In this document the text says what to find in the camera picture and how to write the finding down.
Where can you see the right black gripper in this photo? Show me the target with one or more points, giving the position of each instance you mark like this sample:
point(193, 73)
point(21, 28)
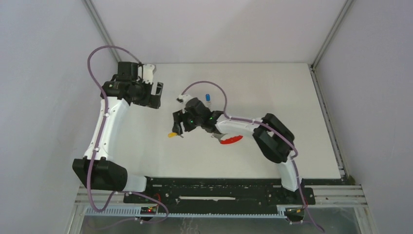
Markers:
point(179, 117)

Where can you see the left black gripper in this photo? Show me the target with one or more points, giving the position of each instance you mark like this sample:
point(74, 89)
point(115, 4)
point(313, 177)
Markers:
point(151, 101)

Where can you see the red tag keyring with chain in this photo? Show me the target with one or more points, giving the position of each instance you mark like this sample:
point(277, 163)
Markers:
point(226, 139)

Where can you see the yellow tagged key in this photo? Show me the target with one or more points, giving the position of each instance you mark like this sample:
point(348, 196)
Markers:
point(173, 134)

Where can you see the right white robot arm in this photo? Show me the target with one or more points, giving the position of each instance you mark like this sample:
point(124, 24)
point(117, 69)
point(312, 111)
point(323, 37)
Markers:
point(274, 140)

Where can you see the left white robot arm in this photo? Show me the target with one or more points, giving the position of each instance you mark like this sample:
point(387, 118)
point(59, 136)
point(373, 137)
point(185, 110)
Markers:
point(131, 85)

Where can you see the small circuit board with leds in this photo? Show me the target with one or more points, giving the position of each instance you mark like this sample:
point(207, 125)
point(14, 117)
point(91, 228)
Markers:
point(148, 210)

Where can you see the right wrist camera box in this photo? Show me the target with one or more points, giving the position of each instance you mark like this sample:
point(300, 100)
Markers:
point(184, 99)

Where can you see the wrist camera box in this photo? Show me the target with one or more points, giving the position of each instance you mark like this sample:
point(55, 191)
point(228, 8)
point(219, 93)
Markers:
point(148, 71)
point(184, 99)

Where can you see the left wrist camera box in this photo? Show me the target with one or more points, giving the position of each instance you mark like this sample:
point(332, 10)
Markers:
point(148, 71)

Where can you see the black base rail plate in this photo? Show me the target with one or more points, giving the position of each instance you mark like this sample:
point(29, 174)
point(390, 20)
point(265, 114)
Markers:
point(224, 195)

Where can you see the white cable duct strip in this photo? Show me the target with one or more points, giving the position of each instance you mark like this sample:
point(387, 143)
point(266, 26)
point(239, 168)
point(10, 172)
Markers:
point(137, 211)

